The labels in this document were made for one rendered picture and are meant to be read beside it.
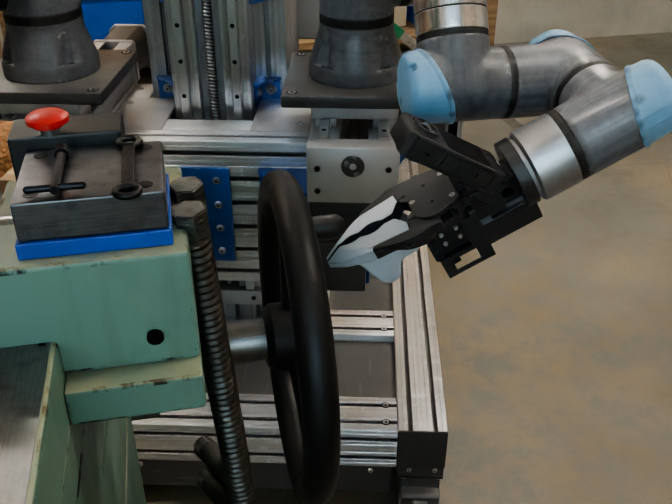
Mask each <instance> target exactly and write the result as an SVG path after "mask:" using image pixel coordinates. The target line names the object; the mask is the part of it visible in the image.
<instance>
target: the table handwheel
mask: <svg viewBox="0 0 672 504"><path fill-rule="evenodd" d="M257 232H258V255H259V271H260V284H261V296H262V307H263V310H262V311H261V318H258V319H250V320H242V321H233V322H226V323H227V333H228V338H229V344H230V350H231V356H232V361H233V364H234V363H242V362H249V361H257V360H265V359H266V362H267V365H268V366H269V367H270V374H271V382H272V388H273V395H274V401H275V408H276V414H277V420H278V425H279V431H280V436H281V441H282V446H283V451H284V455H285V460H286V464H287V468H288V472H289V476H290V479H291V482H292V485H293V488H294V490H295V492H296V494H297V496H298V497H299V499H300V500H301V501H302V502H303V503H305V504H325V503H327V502H328V501H329V500H330V498H331V497H332V496H333V494H334V491H335V488H336V485H337V481H338V474H339V465H340V444H341V430H340V402H339V387H338V374H337V363H336V353H335V344H334V335H333V327H332V319H331V312H330V305H329V298H328V292H327V286H326V280H325V274H324V269H323V263H322V258H321V253H320V249H319V244H318V239H317V235H316V231H315V227H314V223H313V219H312V216H311V212H310V209H309V206H308V203H307V200H306V198H305V195H304V192H303V190H302V188H301V186H300V184H299V182H298V181H297V179H296V178H295V177H294V176H293V175H292V174H291V173H289V172H288V171H286V170H282V169H276V170H273V171H270V172H269V173H267V174H266V175H265V176H264V178H263V179H262V181H261V184H260V188H259V194H258V207H257Z"/></svg>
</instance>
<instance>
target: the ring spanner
mask: <svg viewBox="0 0 672 504"><path fill-rule="evenodd" d="M125 142H131V143H125ZM142 143H143V139H142V138H141V137H140V136H137V135H124V136H121V137H119V138H117V139H116V141H115V146H116V147H117V148H119V149H122V160H121V179H120V184H118V185H116V186H115V187H113V189H112V191H111V194H112V196H113V197H114V198H115V199H117V200H121V201H126V200H132V199H136V198H138V197H140V196H141V195H142V193H143V188H142V186H141V185H139V184H138V183H135V148H138V147H140V146H141V145H142ZM125 190H134V191H132V192H128V193H122V191H125Z"/></svg>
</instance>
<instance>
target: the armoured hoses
mask: <svg viewBox="0 0 672 504"><path fill-rule="evenodd" d="M169 187H170V195H171V198H172V199H173V200H174V201H175V202H176V203H178V204H177V205H175V206H174V207H173V208H172V209H171V215H172V219H173V223H174V224H175V226H176V228H177V229H182V230H185V231H186V232H187V234H188V236H189V245H190V254H191V263H192V272H193V281H194V290H195V299H196V308H197V317H198V326H199V335H200V344H201V353H202V363H203V372H204V378H205V382H206V386H207V390H208V396H209V401H210V407H211V412H212V417H213V422H214V426H215V431H216V436H217V440H218V444H217V442H215V441H214V440H213V439H212V438H209V437H207V436H204V437H203V436H201V437H200V438H199V439H197V440H196V442H195V444H194V452H195V454H196V456H197V457H198V458H199V459H200V460H201V461H203V462H204V463H205V464H206V465H207V466H208V467H209V468H203V469H202V470H201V471H200V472H199V474H198V475H197V476H196V478H197V484H198V486H199V488H200V489H201V491H202V492H203V493H205V494H206V496H207V497H208V498H209V499H210V500H211V501H212V502H213V503H214V504H257V501H256V495H255V489H254V483H253V478H252V469H251V463H250V457H249V451H248V445H247V439H246V434H245V428H244V422H243V416H242V411H241V405H240V399H239V393H238V387H237V382H236V376H235V370H234V364H233V361H232V356H231V350H230V344H229V338H228V333H227V323H226V318H225V312H224V306H223V300H222V294H221V289H220V283H219V277H218V271H217V269H216V268H217V266H216V263H215V262H216V260H215V256H214V255H215V254H214V250H213V243H212V237H211V231H210V225H209V219H208V216H207V210H208V207H207V201H206V196H205V190H204V184H203V183H202V180H201V179H199V178H197V177H196V176H187V177H178V178H177V179H176V180H174V181H173V182H172V183H171V184H170V185H169Z"/></svg>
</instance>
